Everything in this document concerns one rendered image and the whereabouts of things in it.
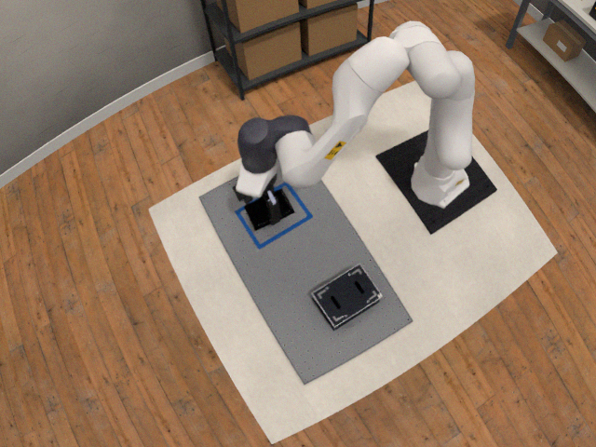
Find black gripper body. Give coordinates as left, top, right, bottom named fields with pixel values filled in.
left=264, top=174, right=277, bottom=196

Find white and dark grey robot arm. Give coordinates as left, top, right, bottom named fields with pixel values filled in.
left=233, top=21, right=475, bottom=208

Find blue tape rectangle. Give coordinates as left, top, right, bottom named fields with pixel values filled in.
left=236, top=182, right=313, bottom=249

